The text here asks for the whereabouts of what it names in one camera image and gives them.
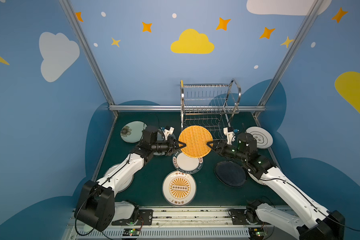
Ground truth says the orange woven round plate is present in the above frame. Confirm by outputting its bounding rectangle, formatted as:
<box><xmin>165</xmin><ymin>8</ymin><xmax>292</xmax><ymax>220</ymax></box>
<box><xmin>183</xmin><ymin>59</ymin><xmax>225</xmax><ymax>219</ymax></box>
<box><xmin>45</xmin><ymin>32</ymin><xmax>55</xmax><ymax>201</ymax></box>
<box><xmin>179</xmin><ymin>126</ymin><xmax>213</xmax><ymax>158</ymax></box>

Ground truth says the pale green flower plate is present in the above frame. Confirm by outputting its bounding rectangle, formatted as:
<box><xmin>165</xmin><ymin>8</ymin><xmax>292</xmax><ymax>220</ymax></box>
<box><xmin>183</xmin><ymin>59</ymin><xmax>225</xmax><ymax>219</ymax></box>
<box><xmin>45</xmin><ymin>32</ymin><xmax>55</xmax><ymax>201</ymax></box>
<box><xmin>120</xmin><ymin>121</ymin><xmax>147</xmax><ymax>143</ymax></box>

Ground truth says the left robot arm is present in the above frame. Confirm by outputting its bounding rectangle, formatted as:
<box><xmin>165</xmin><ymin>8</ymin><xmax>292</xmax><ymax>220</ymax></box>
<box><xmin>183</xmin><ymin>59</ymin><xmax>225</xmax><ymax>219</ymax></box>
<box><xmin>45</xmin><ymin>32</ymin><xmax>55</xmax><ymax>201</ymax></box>
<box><xmin>74</xmin><ymin>126</ymin><xmax>186</xmax><ymax>232</ymax></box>

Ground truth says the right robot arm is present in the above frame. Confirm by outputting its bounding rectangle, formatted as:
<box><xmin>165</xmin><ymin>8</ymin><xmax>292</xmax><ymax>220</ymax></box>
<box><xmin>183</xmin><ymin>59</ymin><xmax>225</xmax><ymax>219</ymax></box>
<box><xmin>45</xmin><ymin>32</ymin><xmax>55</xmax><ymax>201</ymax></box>
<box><xmin>207</xmin><ymin>133</ymin><xmax>345</xmax><ymax>240</ymax></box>

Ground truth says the chrome two-tier dish rack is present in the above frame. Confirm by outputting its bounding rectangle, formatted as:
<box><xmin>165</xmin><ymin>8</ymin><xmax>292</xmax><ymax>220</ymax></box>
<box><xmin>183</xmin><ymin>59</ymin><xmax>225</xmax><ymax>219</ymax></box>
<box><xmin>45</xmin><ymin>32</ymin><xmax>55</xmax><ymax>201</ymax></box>
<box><xmin>180</xmin><ymin>79</ymin><xmax>242</xmax><ymax>140</ymax></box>

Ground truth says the white plate green lettered rim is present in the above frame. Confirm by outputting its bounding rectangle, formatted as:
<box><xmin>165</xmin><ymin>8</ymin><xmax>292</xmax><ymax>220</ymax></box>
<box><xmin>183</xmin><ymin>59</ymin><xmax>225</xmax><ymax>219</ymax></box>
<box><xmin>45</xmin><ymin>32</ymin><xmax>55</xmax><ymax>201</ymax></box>
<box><xmin>172</xmin><ymin>151</ymin><xmax>204</xmax><ymax>174</ymax></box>

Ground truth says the dark blue round plate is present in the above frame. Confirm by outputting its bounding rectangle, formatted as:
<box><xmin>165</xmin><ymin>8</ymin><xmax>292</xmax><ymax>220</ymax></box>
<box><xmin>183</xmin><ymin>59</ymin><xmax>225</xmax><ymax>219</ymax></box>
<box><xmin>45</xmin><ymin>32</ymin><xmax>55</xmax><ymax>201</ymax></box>
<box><xmin>214</xmin><ymin>161</ymin><xmax>247</xmax><ymax>188</ymax></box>

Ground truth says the white plate orange sunburst centre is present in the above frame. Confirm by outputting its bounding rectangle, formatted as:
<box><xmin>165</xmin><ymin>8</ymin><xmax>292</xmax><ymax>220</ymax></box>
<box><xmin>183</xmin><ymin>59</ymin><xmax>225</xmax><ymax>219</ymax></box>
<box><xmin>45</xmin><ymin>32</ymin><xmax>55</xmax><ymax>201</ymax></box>
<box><xmin>162</xmin><ymin>171</ymin><xmax>197</xmax><ymax>206</ymax></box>

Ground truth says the white sunburst plate at left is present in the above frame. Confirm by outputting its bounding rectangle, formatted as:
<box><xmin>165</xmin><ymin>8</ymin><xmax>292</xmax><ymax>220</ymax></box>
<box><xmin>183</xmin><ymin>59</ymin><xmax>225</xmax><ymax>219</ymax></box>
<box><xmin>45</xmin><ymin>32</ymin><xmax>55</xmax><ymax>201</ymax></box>
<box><xmin>103</xmin><ymin>163</ymin><xmax>135</xmax><ymax>193</ymax></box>

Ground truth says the right green circuit board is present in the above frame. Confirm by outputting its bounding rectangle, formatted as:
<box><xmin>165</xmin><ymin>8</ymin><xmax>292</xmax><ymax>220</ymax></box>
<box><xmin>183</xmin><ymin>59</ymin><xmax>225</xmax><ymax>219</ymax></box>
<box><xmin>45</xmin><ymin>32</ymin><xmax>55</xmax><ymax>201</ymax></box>
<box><xmin>248</xmin><ymin>228</ymin><xmax>267</xmax><ymax>240</ymax></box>

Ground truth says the green circuit board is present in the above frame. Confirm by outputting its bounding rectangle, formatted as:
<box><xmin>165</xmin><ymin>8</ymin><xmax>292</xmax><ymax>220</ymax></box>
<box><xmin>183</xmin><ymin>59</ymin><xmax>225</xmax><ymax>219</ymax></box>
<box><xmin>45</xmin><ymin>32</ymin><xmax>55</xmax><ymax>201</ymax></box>
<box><xmin>123</xmin><ymin>229</ymin><xmax>141</xmax><ymax>237</ymax></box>
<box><xmin>248</xmin><ymin>228</ymin><xmax>267</xmax><ymax>240</ymax></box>

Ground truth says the left green circuit board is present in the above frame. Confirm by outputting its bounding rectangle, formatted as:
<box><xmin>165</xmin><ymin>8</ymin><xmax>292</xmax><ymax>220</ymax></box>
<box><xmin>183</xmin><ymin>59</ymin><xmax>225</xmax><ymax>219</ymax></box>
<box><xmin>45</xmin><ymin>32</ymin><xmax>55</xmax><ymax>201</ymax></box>
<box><xmin>123</xmin><ymin>229</ymin><xmax>141</xmax><ymax>237</ymax></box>

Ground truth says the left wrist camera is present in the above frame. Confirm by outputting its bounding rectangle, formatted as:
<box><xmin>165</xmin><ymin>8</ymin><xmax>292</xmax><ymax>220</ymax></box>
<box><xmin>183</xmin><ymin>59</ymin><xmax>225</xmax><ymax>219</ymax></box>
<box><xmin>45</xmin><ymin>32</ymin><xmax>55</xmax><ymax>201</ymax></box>
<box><xmin>161</xmin><ymin>126</ymin><xmax>176</xmax><ymax>140</ymax></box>

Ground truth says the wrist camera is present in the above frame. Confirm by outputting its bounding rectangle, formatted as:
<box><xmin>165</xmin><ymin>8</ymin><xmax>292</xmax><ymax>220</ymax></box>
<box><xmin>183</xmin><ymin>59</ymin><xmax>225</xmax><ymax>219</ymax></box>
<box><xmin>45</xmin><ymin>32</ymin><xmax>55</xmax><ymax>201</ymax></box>
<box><xmin>223</xmin><ymin>127</ymin><xmax>239</xmax><ymax>145</ymax></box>
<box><xmin>161</xmin><ymin>126</ymin><xmax>176</xmax><ymax>140</ymax></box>

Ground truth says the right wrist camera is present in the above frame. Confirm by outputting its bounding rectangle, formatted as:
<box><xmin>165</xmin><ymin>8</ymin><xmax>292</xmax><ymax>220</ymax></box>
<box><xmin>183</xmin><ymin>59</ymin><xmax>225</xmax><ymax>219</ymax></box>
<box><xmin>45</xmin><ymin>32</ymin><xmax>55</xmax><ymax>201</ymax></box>
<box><xmin>223</xmin><ymin>127</ymin><xmax>239</xmax><ymax>145</ymax></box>

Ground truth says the white plate black ring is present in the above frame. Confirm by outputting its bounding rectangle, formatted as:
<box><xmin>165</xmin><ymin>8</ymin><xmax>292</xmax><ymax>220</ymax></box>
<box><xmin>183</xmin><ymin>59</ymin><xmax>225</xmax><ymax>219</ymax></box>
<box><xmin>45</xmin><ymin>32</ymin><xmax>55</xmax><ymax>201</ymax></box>
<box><xmin>245</xmin><ymin>126</ymin><xmax>274</xmax><ymax>150</ymax></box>

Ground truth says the aluminium frame back bar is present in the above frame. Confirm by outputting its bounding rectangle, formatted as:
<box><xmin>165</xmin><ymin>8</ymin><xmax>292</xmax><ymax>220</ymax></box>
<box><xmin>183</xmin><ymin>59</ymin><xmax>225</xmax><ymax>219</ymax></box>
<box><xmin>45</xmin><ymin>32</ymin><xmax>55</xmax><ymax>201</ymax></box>
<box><xmin>109</xmin><ymin>105</ymin><xmax>266</xmax><ymax>113</ymax></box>

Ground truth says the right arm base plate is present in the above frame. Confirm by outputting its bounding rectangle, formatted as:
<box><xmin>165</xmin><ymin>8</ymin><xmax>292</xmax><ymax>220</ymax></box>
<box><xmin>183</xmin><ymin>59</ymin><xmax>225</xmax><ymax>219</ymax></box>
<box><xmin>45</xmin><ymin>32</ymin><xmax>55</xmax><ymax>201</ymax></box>
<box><xmin>228</xmin><ymin>209</ymin><xmax>259</xmax><ymax>225</ymax></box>

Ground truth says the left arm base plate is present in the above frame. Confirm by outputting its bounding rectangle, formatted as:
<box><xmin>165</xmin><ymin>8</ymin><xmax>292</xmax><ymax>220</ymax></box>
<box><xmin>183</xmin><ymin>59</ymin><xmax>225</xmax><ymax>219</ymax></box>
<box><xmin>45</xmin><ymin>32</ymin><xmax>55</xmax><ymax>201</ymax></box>
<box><xmin>111</xmin><ymin>209</ymin><xmax>153</xmax><ymax>226</ymax></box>

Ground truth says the right aluminium frame post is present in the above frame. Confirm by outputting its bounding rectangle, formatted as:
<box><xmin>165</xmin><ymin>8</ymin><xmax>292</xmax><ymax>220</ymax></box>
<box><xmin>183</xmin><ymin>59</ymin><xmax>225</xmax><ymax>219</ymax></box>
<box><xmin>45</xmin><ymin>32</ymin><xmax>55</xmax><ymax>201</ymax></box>
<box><xmin>253</xmin><ymin>0</ymin><xmax>324</xmax><ymax>120</ymax></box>

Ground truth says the aluminium frame post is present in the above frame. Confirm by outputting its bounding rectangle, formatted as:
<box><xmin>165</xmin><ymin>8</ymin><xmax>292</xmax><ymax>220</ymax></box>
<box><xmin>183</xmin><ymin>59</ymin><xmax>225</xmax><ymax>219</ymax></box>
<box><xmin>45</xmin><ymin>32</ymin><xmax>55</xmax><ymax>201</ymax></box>
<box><xmin>59</xmin><ymin>0</ymin><xmax>119</xmax><ymax>118</ymax></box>
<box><xmin>253</xmin><ymin>0</ymin><xmax>324</xmax><ymax>120</ymax></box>

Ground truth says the left aluminium frame post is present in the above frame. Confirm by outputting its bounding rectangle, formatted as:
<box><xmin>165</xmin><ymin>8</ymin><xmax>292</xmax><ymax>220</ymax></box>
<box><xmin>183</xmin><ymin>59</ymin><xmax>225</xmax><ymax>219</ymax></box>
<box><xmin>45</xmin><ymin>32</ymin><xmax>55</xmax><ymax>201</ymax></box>
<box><xmin>59</xmin><ymin>0</ymin><xmax>119</xmax><ymax>118</ymax></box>

